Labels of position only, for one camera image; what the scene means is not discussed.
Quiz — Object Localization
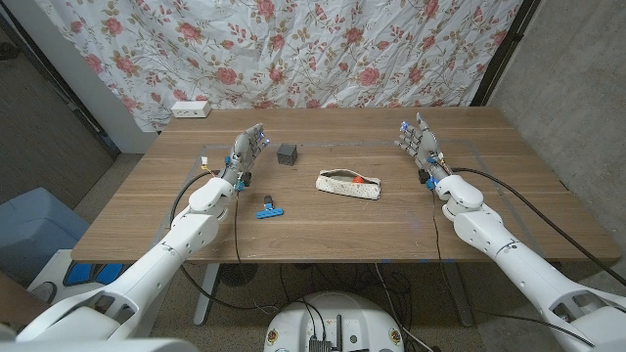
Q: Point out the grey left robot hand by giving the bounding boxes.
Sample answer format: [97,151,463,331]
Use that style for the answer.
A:
[218,122,271,186]

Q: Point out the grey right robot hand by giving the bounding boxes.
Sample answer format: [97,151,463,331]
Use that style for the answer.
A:
[393,112,452,182]

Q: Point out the cream patterned pen bag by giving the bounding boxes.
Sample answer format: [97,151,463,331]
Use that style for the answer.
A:
[315,168,381,200]

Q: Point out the blue clip with black part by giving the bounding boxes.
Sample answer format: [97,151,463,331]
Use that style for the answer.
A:
[255,195,285,220]

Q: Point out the dark grey cube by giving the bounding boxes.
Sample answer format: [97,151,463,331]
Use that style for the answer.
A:
[276,143,298,166]

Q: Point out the white power strip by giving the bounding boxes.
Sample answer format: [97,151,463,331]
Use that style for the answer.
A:
[170,100,212,119]

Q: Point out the floral print backdrop sheet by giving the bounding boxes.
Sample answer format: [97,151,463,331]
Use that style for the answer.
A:
[33,0,524,133]

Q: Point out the black backdrop stand pole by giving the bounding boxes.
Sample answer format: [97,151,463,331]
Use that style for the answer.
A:
[469,0,542,108]

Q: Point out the black round floor base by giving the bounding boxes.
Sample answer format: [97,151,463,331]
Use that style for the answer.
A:
[218,263,259,287]

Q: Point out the white table leg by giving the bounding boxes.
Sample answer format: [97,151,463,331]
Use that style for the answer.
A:
[193,262,221,327]

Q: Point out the grey table leg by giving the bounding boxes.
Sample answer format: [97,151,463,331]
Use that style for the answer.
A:
[442,262,474,328]

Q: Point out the white robot torso base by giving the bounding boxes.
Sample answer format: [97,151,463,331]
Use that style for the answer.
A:
[263,291,405,352]

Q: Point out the blue chair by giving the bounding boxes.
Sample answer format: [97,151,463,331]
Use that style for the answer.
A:
[0,187,90,287]

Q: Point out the grey shoe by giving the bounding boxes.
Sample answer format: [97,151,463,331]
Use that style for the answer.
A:
[28,282,59,304]

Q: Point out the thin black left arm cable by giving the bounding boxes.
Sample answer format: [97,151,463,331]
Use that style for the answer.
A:
[233,189,245,268]

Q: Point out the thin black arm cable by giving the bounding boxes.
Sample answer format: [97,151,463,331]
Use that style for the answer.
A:
[233,189,245,268]
[430,189,447,275]

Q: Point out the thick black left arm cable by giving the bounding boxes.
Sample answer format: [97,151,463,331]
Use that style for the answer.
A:
[169,169,268,314]

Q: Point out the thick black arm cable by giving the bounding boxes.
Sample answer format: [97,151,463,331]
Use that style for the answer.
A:
[452,167,626,287]
[169,169,268,314]

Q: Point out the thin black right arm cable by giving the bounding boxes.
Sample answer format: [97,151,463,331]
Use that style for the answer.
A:
[430,189,447,275]

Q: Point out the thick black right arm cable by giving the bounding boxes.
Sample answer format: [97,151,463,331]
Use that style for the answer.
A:
[452,167,626,287]

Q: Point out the dark door frame bar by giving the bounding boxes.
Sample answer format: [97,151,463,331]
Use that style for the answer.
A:
[0,9,121,158]

